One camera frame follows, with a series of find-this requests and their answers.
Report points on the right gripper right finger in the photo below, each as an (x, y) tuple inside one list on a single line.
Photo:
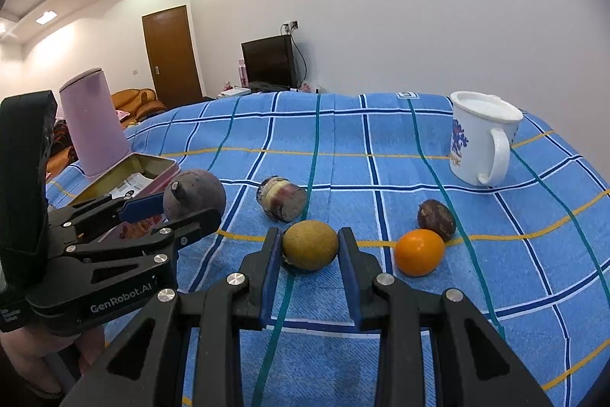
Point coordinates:
[(472, 364)]

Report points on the brown wooden door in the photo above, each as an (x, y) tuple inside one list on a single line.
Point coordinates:
[(171, 57)]

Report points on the pink metal tin box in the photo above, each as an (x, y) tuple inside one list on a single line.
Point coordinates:
[(161, 169)]

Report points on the blue plaid tablecloth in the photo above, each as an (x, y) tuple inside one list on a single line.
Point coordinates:
[(532, 253)]

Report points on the white printed mug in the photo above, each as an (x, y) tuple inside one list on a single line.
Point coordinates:
[(483, 129)]

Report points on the lilac cylindrical kettle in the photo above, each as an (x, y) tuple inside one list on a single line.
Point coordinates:
[(92, 122)]

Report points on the whole purple mangosteen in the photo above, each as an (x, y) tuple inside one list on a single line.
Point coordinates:
[(192, 191)]

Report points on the black television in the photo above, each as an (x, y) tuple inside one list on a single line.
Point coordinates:
[(270, 61)]

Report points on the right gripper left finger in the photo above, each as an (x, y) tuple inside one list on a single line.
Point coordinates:
[(145, 364)]

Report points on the orange leather sofa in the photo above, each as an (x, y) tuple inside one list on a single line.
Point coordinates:
[(132, 106)]

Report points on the left hand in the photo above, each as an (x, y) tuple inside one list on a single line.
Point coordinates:
[(27, 348)]

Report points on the small yellow-brown round fruit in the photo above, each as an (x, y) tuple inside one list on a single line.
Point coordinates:
[(310, 245)]

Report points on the low white tv table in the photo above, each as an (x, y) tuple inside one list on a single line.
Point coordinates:
[(243, 91)]

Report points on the wall power socket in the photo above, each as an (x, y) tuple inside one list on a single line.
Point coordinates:
[(289, 27)]

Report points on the white paper in tin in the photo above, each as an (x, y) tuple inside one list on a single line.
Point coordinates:
[(121, 185)]

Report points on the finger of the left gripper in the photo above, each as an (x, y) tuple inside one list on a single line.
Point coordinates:
[(90, 219), (167, 238)]

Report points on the orange mandarin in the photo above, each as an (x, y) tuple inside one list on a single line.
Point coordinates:
[(419, 252)]

